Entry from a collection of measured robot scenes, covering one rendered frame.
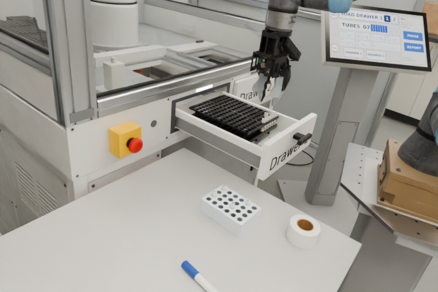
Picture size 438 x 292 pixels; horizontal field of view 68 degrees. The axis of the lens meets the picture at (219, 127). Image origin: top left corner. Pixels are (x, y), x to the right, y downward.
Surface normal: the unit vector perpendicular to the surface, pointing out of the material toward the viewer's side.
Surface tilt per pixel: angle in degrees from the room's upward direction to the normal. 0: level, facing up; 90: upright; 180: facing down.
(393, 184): 90
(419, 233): 0
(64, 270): 0
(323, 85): 90
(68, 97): 90
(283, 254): 0
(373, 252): 90
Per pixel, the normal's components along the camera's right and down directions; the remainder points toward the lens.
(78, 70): 0.78, 0.36
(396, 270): -0.41, 0.37
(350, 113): 0.04, 0.46
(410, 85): -0.70, 0.26
